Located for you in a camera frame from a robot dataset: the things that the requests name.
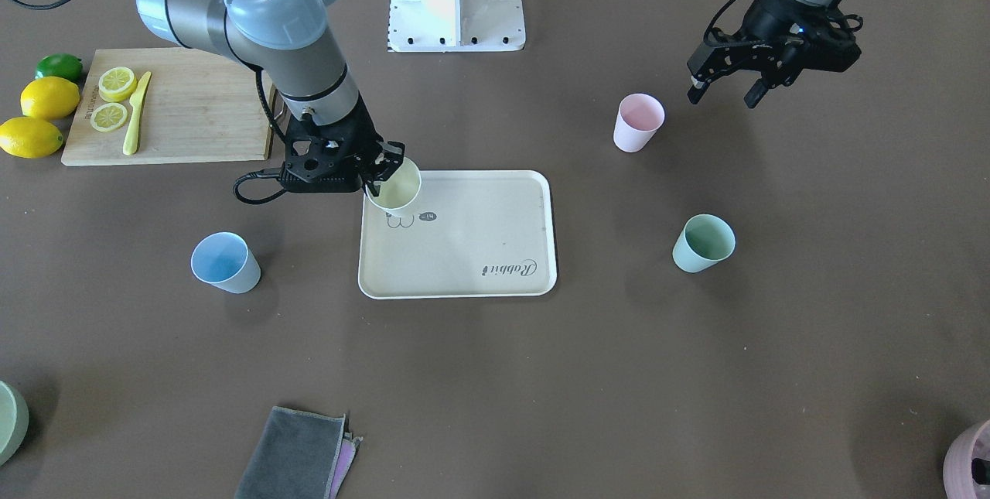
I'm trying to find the lower whole lemon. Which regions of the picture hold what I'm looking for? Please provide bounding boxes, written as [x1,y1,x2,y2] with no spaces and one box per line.
[1,116,64,158]

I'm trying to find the lower lemon slice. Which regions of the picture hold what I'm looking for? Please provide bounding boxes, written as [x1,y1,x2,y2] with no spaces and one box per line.
[89,103,128,132]

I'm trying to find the yellow plastic knife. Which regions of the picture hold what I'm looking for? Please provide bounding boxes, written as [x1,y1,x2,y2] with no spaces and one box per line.
[121,71,152,155]

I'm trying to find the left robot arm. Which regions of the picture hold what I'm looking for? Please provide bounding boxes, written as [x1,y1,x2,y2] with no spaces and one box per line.
[688,0,862,108]

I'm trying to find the pink bowl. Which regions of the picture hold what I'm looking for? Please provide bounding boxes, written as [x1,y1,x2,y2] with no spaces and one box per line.
[943,420,989,498]

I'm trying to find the pink cup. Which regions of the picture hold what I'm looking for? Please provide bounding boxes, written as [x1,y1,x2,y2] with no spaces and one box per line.
[613,93,666,152]

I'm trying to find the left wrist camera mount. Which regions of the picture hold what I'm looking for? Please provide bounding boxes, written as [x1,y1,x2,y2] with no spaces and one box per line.
[797,8,863,72]

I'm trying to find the grey folded cloth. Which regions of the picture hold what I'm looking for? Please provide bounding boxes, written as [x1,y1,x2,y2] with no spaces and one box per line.
[234,406,347,498]

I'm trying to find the pale yellow cup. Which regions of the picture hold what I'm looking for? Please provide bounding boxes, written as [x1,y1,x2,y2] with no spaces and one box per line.
[365,157,423,218]

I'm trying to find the wooden cutting board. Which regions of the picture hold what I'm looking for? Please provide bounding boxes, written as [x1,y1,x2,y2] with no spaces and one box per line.
[61,47,271,166]

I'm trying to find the upper lemon slice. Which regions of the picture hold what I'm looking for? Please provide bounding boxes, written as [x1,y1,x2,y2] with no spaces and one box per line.
[97,67,138,103]

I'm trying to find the lemon slice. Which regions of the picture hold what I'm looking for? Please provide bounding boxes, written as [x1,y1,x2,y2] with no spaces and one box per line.
[89,103,128,132]
[97,67,138,103]

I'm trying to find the green bowl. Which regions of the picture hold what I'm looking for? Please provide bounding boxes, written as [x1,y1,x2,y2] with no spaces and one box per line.
[0,381,29,465]

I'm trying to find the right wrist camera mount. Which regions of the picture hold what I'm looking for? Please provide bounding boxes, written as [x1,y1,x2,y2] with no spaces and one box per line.
[277,136,362,193]

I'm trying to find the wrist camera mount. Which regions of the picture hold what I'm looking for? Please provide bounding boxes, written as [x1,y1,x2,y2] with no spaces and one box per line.
[797,8,863,72]
[277,136,362,193]

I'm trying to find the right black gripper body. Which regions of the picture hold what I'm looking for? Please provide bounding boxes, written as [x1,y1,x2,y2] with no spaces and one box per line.
[286,97,383,168]

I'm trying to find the green lime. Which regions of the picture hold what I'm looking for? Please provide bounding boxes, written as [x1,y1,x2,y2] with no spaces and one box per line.
[35,53,84,83]

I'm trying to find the whole lemon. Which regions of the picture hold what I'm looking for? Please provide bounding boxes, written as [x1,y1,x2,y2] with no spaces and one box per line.
[20,77,80,121]
[1,116,64,158]

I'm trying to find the upper whole lemon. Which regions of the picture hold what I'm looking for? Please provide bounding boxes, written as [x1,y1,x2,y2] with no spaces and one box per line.
[20,77,80,121]

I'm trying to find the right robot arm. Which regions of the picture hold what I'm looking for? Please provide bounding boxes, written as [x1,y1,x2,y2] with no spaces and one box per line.
[135,0,405,196]

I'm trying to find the beige rabbit tray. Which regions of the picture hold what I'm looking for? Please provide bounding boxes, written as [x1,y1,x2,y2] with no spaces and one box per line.
[357,170,558,299]

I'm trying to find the pink folded cloth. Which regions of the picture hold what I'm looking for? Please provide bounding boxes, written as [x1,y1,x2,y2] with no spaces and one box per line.
[327,432,362,498]

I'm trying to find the green cup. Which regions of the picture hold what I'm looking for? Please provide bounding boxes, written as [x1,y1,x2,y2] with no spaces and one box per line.
[672,214,736,273]

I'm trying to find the blue cup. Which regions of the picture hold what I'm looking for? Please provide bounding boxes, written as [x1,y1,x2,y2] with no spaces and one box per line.
[190,232,261,294]

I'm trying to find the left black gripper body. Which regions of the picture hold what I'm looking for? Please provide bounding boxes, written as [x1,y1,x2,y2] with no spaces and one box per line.
[688,0,821,86]

